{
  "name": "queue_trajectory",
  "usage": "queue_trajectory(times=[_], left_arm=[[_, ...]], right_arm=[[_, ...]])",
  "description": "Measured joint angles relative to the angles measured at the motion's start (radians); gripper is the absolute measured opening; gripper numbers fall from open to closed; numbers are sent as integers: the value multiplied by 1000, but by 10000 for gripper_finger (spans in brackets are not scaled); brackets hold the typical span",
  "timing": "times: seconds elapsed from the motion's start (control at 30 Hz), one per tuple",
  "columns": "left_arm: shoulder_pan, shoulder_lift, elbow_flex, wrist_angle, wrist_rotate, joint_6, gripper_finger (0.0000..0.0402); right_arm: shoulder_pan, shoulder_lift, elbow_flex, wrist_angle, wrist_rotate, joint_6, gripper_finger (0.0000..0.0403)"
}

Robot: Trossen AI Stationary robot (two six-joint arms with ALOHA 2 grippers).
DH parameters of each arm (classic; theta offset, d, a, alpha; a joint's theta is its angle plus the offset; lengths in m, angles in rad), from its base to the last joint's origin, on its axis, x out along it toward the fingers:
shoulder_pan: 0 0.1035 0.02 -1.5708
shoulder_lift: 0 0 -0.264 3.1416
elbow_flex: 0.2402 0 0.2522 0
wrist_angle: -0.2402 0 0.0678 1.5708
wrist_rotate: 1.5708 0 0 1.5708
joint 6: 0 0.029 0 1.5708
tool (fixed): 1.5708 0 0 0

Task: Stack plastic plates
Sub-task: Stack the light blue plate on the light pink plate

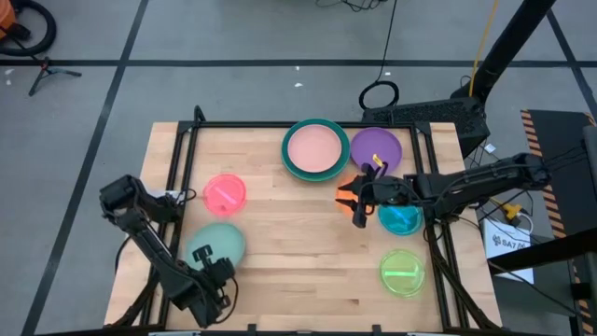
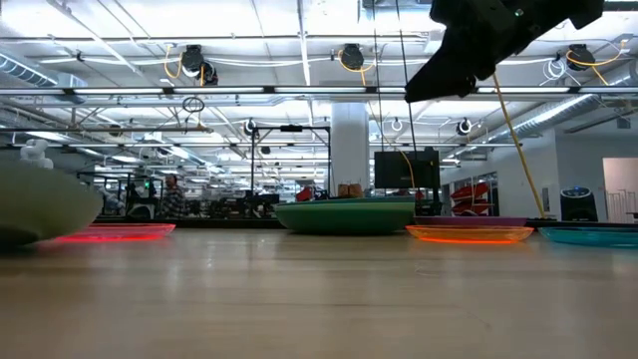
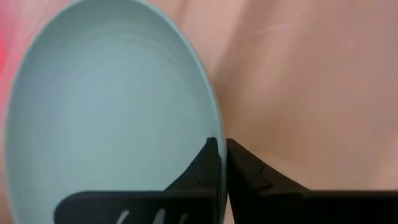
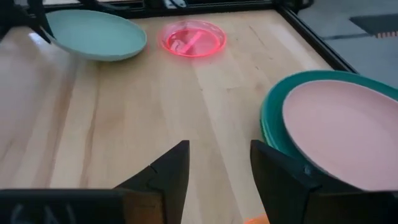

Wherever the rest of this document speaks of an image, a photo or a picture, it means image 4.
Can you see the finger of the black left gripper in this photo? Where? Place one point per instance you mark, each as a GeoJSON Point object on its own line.
{"type": "Point", "coordinates": [15, 17]}
{"type": "Point", "coordinates": [42, 18]}

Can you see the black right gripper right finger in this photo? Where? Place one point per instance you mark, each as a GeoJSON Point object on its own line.
{"type": "Point", "coordinates": [280, 186]}

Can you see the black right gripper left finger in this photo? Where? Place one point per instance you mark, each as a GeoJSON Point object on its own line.
{"type": "Point", "coordinates": [171, 174]}

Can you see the pale mint plastic plate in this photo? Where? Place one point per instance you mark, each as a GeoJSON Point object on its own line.
{"type": "Point", "coordinates": [96, 34]}

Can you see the large teal plastic plate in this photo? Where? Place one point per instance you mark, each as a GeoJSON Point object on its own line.
{"type": "Point", "coordinates": [273, 112]}

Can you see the salmon pink plastic plate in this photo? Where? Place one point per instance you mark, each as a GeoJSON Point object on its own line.
{"type": "Point", "coordinates": [342, 133]}

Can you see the small pink translucent plate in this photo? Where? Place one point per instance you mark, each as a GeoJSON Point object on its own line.
{"type": "Point", "coordinates": [192, 40]}

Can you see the small orange translucent plate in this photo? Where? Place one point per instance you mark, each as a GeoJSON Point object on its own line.
{"type": "Point", "coordinates": [256, 221]}

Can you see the black hazard-striped mat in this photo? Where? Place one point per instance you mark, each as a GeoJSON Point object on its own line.
{"type": "Point", "coordinates": [376, 25]}

